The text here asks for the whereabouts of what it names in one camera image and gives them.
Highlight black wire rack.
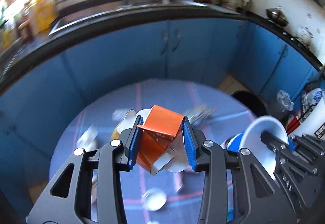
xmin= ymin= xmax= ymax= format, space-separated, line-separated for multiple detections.
xmin=286 ymin=88 xmax=324 ymax=134

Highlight black trash bin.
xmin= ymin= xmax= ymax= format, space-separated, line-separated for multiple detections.
xmin=231 ymin=90 xmax=268 ymax=117

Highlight grey bin with white bag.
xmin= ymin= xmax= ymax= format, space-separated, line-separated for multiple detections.
xmin=268 ymin=90 xmax=294 ymax=120

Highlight black wok with lid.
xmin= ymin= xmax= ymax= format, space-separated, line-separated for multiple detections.
xmin=265 ymin=6 xmax=289 ymax=27

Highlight white bowl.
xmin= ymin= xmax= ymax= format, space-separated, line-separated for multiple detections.
xmin=238 ymin=116 xmax=289 ymax=181

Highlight white crumpled paper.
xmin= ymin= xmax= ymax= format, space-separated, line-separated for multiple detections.
xmin=76 ymin=126 xmax=98 ymax=152

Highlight clear crumpled plastic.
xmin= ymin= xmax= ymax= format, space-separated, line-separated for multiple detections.
xmin=184 ymin=105 xmax=216 ymax=124

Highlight orange paper carton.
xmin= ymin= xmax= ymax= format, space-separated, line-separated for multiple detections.
xmin=137 ymin=105 xmax=188 ymax=176

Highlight blue kitchen cabinets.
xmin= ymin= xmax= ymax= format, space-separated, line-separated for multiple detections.
xmin=0 ymin=16 xmax=325 ymax=189

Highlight steel pot on stove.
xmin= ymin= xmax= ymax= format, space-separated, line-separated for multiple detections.
xmin=296 ymin=25 xmax=313 ymax=46

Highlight blue plaid tablecloth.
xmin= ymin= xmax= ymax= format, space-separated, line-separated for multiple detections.
xmin=50 ymin=79 xmax=255 ymax=223

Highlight black countertop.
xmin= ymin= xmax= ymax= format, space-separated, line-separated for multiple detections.
xmin=1 ymin=0 xmax=323 ymax=94

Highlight yellow bag on counter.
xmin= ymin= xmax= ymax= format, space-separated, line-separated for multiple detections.
xmin=28 ymin=0 xmax=57 ymax=35

